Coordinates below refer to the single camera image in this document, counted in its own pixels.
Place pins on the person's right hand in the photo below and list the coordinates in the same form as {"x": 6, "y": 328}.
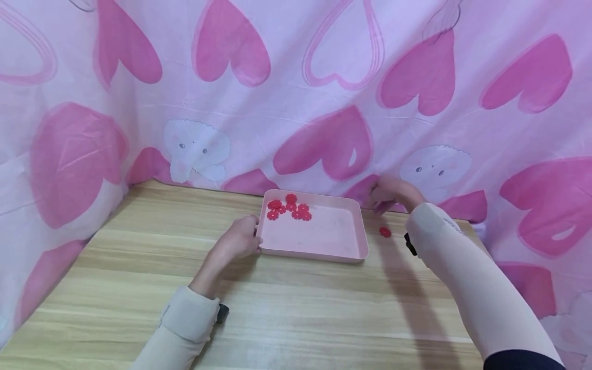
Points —
{"x": 398, "y": 192}

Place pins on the person's left hand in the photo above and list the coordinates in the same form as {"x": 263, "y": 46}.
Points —
{"x": 233, "y": 240}

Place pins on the person's right fingers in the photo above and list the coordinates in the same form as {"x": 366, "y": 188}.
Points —
{"x": 381, "y": 201}

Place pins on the person's left thumb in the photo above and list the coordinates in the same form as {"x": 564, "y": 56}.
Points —
{"x": 250, "y": 221}

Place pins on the person's left fingers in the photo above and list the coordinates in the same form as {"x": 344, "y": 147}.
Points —
{"x": 257, "y": 243}

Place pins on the pink plastic tray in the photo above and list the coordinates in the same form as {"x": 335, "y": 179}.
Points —
{"x": 319, "y": 236}

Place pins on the person's left forearm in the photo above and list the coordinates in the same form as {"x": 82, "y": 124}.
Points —
{"x": 185, "y": 324}

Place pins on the person's right forearm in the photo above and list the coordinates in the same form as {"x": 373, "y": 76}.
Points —
{"x": 467, "y": 277}

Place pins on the single red gear disc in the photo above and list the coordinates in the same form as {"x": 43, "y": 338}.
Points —
{"x": 385, "y": 232}

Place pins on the pile of red gear pieces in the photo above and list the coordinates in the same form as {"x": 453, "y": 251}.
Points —
{"x": 289, "y": 208}

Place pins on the black wrist band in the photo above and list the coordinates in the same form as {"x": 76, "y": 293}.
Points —
{"x": 223, "y": 313}
{"x": 410, "y": 244}

